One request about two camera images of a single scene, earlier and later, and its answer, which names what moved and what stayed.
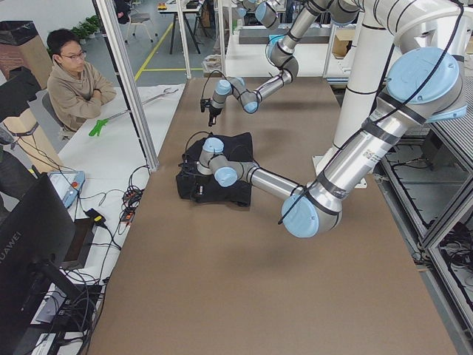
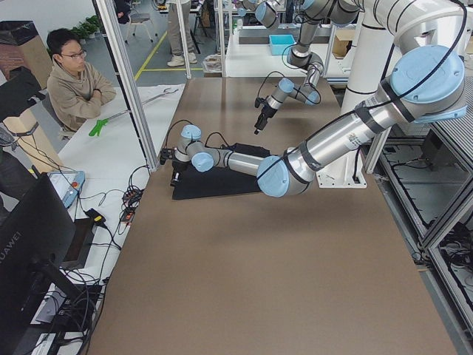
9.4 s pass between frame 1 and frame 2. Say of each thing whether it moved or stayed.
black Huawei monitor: stayed
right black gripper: moved
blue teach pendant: stayed
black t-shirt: moved
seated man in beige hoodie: stayed
